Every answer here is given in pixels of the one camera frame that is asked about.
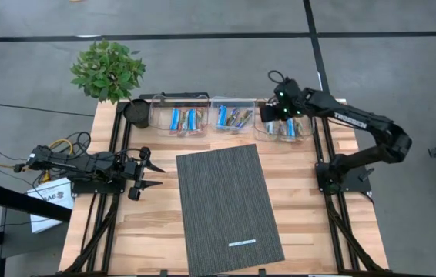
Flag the black right frame rails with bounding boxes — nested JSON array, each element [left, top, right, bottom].
[[312, 99, 391, 275]]

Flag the yellow cable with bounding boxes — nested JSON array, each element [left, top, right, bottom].
[[0, 137, 74, 182]]

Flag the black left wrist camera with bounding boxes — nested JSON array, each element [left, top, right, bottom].
[[124, 161, 139, 179]]

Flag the frosted plastic bin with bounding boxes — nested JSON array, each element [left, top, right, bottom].
[[210, 95, 258, 135]]

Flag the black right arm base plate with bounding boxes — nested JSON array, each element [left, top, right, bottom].
[[315, 161, 373, 194]]

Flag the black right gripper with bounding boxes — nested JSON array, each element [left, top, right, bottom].
[[260, 78, 310, 124]]

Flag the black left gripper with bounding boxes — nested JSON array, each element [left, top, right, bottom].
[[119, 147, 166, 202]]

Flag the white printed paper bag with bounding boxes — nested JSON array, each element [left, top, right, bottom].
[[26, 176, 75, 235]]

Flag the clear plastic bin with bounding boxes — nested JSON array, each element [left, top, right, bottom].
[[254, 98, 322, 142], [149, 93, 210, 139]]

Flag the grey woven placemat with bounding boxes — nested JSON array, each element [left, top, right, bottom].
[[175, 144, 286, 277]]

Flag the white label strip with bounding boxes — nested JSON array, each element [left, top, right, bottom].
[[228, 239, 257, 248]]

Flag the green leafy plant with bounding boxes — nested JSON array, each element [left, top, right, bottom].
[[70, 38, 146, 105]]

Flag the black metal beam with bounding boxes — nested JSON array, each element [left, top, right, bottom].
[[0, 180, 72, 223]]

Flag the black plant pot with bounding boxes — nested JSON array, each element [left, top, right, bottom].
[[122, 98, 152, 130]]

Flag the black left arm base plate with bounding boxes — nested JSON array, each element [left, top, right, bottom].
[[70, 179, 126, 195]]

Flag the black rear bracket bar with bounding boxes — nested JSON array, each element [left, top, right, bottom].
[[139, 91, 210, 100]]

